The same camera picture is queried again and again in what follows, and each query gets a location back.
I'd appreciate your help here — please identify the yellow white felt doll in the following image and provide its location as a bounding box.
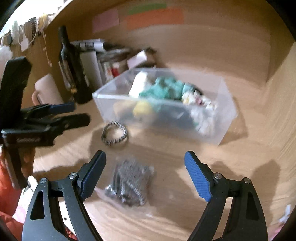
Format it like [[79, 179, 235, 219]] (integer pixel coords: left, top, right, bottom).
[[128, 70, 156, 119]]

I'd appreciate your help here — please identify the green knitted cloth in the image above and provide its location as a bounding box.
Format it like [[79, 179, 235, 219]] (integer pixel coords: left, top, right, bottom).
[[147, 77, 197, 101]]

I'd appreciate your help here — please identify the white patterned fabric piece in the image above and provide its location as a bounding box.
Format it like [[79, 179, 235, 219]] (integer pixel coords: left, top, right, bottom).
[[182, 89, 217, 137]]

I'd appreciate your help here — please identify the person's left hand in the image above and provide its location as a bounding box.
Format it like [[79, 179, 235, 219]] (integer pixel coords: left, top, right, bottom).
[[0, 146, 36, 179]]

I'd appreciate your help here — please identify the cream mug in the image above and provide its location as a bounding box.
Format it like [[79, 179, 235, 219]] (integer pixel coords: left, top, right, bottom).
[[32, 74, 64, 105]]

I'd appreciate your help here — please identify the pink white small toy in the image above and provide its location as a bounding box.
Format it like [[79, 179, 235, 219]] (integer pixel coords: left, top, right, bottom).
[[279, 204, 292, 224]]

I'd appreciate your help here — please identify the white upright book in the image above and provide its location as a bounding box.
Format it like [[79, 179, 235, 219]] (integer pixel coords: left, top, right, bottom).
[[80, 51, 103, 92]]

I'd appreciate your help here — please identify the dark wine bottle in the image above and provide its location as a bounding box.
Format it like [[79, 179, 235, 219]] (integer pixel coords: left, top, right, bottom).
[[58, 25, 92, 104]]

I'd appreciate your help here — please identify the red box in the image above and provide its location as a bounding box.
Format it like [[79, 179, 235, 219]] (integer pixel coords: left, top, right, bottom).
[[111, 62, 120, 78]]

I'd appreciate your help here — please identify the bag of metal screws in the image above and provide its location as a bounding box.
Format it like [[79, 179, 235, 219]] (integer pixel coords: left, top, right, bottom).
[[95, 156, 156, 207]]

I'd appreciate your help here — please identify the stack of newspapers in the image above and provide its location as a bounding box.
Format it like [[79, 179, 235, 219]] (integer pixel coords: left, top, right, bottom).
[[70, 39, 132, 62]]

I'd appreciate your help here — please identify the small white cardboard box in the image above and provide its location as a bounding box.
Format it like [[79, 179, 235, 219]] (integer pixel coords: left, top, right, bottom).
[[127, 48, 156, 69]]

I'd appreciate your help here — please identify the pink sticky note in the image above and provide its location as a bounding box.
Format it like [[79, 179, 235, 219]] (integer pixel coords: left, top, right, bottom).
[[92, 8, 120, 33]]

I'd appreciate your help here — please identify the clear plastic storage box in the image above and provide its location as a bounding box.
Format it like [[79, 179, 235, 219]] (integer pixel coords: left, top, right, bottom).
[[93, 68, 238, 145]]

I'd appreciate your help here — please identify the green sticky note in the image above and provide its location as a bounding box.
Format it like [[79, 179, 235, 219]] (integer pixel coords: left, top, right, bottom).
[[127, 2, 167, 16]]

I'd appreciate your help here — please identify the orange sticky note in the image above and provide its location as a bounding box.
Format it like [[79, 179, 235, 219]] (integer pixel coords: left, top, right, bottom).
[[125, 9, 184, 31]]

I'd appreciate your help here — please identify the black white braided ring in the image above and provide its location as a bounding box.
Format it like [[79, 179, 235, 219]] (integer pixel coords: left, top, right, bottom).
[[101, 120, 129, 147]]

